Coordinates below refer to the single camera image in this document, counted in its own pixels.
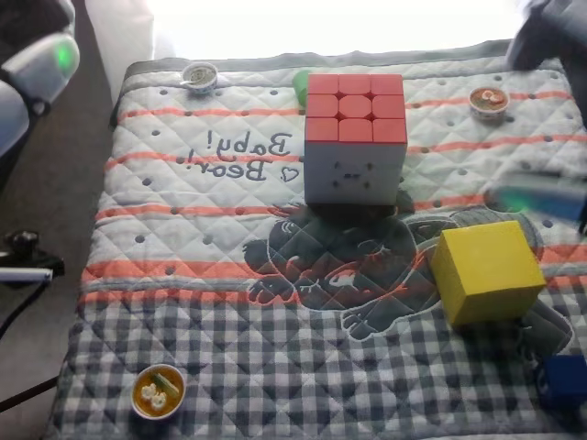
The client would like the small bowl with egg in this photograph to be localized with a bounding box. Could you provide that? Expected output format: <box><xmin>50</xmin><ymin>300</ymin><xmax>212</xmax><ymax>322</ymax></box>
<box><xmin>467</xmin><ymin>85</ymin><xmax>511</xmax><ymax>124</ymax></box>

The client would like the small bowl orange soup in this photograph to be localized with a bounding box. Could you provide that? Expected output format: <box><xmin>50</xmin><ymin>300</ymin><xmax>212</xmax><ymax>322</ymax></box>
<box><xmin>130</xmin><ymin>364</ymin><xmax>188</xmax><ymax>421</ymax></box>

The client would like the black cable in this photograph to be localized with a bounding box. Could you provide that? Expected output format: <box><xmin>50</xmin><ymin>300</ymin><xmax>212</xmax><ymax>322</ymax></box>
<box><xmin>0</xmin><ymin>280</ymin><xmax>55</xmax><ymax>338</ymax></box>
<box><xmin>0</xmin><ymin>378</ymin><xmax>63</xmax><ymax>412</ymax></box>

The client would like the Rubik's cube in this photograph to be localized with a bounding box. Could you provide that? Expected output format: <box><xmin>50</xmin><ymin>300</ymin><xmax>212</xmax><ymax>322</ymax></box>
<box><xmin>303</xmin><ymin>72</ymin><xmax>410</xmax><ymax>207</ymax></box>

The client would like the yellow block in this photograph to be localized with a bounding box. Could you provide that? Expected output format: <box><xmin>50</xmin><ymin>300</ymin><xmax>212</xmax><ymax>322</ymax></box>
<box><xmin>429</xmin><ymin>219</ymin><xmax>548</xmax><ymax>327</ymax></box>

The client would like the grey bear print quilt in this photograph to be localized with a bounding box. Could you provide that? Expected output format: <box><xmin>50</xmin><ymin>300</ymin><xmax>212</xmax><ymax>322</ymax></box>
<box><xmin>45</xmin><ymin>38</ymin><xmax>587</xmax><ymax>440</ymax></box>

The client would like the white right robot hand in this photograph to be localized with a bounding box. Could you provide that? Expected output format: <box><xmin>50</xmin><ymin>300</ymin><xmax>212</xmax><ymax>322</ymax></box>
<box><xmin>505</xmin><ymin>0</ymin><xmax>587</xmax><ymax>72</ymax></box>

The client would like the small bowl with spoon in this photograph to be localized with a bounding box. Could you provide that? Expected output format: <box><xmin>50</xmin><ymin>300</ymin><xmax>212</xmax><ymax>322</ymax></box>
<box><xmin>181</xmin><ymin>62</ymin><xmax>220</xmax><ymax>97</ymax></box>

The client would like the green cup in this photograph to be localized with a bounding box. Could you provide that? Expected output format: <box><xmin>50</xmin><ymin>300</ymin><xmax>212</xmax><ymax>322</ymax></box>
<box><xmin>292</xmin><ymin>69</ymin><xmax>313</xmax><ymax>109</ymax></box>

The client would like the blue block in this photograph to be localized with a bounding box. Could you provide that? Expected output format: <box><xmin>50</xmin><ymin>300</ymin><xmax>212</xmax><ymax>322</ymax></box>
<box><xmin>534</xmin><ymin>353</ymin><xmax>587</xmax><ymax>409</ymax></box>

